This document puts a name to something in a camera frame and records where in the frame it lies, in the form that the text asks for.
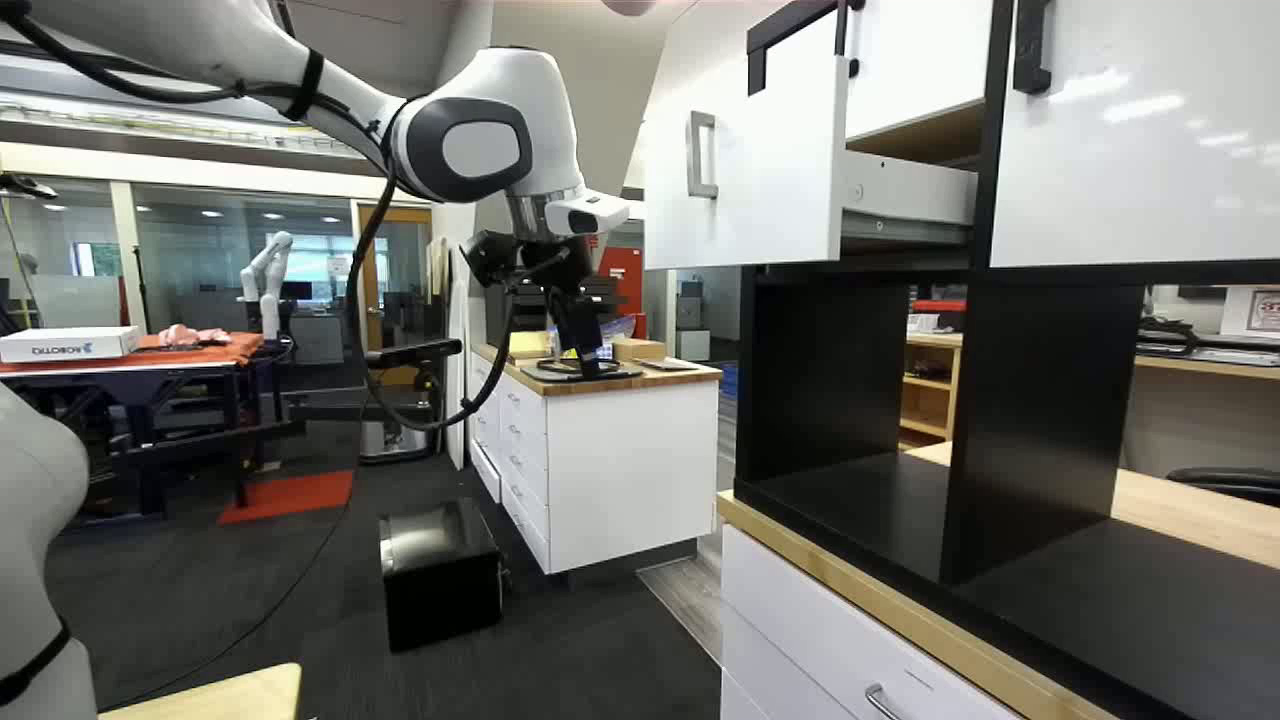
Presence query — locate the white drawer with silver handle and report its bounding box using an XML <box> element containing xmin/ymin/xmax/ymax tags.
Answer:
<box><xmin>641</xmin><ymin>0</ymin><xmax>983</xmax><ymax>273</ymax></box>

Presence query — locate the white drawer with black handle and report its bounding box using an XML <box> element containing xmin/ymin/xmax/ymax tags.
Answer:
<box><xmin>746</xmin><ymin>0</ymin><xmax>1000</xmax><ymax>146</ymax></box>

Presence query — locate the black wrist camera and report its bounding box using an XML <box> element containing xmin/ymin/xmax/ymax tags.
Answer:
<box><xmin>465</xmin><ymin>228</ymin><xmax>532</xmax><ymax>294</ymax></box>

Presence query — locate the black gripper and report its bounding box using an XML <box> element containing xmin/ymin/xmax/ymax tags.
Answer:
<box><xmin>524</xmin><ymin>237</ymin><xmax>622</xmax><ymax>375</ymax></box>

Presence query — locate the flat white box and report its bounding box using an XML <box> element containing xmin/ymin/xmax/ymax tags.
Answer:
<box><xmin>0</xmin><ymin>323</ymin><xmax>143</xmax><ymax>370</ymax></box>

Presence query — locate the white door with black handle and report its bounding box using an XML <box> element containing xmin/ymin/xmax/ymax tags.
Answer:
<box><xmin>988</xmin><ymin>0</ymin><xmax>1280</xmax><ymax>273</ymax></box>

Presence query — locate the red floor mat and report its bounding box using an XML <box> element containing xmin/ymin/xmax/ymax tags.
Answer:
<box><xmin>217</xmin><ymin>464</ymin><xmax>361</xmax><ymax>530</ymax></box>

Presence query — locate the red topped work table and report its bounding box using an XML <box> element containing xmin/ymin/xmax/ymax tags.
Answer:
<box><xmin>0</xmin><ymin>328</ymin><xmax>276</xmax><ymax>517</ymax></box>

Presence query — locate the light wooden table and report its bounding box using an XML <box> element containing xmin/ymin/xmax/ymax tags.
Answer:
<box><xmin>97</xmin><ymin>662</ymin><xmax>310</xmax><ymax>720</ymax></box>

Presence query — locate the white island cabinet, wooden top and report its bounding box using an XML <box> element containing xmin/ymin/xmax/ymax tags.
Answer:
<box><xmin>465</xmin><ymin>337</ymin><xmax>723</xmax><ymax>581</ymax></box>

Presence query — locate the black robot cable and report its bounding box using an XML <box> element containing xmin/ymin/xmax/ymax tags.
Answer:
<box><xmin>0</xmin><ymin>0</ymin><xmax>524</xmax><ymax>437</ymax></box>

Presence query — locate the black box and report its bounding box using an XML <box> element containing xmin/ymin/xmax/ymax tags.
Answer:
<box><xmin>374</xmin><ymin>499</ymin><xmax>508</xmax><ymax>657</ymax></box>

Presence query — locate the black shelf unit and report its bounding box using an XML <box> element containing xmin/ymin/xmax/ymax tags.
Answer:
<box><xmin>732</xmin><ymin>0</ymin><xmax>1280</xmax><ymax>720</ymax></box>

